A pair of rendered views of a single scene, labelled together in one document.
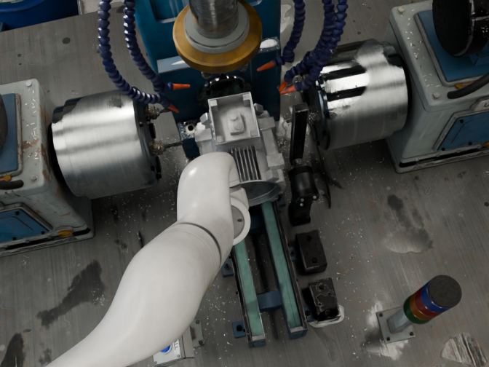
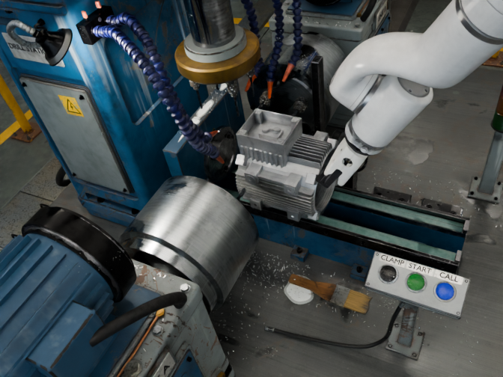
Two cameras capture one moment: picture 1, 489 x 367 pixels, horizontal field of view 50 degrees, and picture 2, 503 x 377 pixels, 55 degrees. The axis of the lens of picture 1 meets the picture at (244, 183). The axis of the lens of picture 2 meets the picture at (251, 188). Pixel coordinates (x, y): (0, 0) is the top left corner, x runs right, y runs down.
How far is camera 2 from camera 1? 0.80 m
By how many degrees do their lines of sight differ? 34
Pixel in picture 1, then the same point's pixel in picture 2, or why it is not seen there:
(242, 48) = (251, 40)
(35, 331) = not seen: outside the picture
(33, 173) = (178, 287)
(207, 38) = (224, 45)
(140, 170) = (247, 222)
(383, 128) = not seen: hidden behind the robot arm
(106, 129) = (194, 206)
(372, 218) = (385, 161)
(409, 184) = not seen: hidden behind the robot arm
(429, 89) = (348, 26)
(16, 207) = (186, 350)
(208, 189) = (399, 37)
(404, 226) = (406, 147)
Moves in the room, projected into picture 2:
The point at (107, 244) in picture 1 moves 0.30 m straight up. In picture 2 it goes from (254, 365) to (231, 294)
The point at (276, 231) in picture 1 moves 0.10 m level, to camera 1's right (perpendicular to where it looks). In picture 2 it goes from (364, 199) to (379, 173)
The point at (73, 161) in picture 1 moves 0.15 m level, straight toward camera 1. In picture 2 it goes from (194, 255) to (275, 246)
